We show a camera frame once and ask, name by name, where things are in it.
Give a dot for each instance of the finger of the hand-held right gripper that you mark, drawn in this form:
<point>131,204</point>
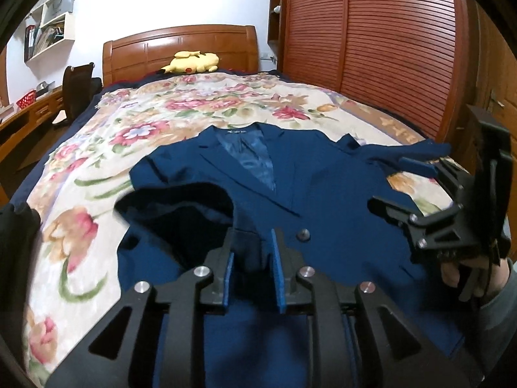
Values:
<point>416,166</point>
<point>389,207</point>

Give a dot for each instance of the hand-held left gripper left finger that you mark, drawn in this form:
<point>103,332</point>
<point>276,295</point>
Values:
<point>227,281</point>

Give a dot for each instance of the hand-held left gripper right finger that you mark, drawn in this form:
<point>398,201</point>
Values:
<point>278,277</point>

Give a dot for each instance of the navy blue suit jacket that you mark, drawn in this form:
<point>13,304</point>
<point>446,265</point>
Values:
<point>343,194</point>

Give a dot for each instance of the person's right forearm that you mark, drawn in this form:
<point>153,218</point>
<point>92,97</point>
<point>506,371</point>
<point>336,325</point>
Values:
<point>501,315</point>

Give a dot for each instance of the person's right hand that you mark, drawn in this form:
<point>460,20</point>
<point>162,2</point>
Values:
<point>450,275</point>

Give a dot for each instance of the wooden door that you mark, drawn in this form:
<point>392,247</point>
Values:
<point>496,68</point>

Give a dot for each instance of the wooden louvered wardrobe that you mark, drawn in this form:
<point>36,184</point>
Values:
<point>383,48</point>

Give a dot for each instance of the floral blanket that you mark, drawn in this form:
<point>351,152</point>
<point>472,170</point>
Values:
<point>161,129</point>

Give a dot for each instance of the wooden open shelf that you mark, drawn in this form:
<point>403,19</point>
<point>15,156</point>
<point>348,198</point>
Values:
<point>274,28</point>

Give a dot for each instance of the dark cloth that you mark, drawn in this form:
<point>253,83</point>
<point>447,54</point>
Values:
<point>18,242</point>

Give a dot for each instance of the yellow plush toy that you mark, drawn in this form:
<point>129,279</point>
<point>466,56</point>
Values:
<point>190,64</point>

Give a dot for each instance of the black office chair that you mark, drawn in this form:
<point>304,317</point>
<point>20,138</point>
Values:
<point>76,89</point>

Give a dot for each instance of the wooden headboard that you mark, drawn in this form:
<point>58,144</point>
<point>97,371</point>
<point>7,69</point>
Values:
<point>161,44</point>

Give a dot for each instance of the wooden desk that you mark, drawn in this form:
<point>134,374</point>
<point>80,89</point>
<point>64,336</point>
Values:
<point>32,115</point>

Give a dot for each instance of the red basket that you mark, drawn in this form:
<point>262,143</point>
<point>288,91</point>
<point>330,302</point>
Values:
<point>27,100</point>

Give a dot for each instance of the white wall shelf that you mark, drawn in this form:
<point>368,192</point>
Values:
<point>56,28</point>

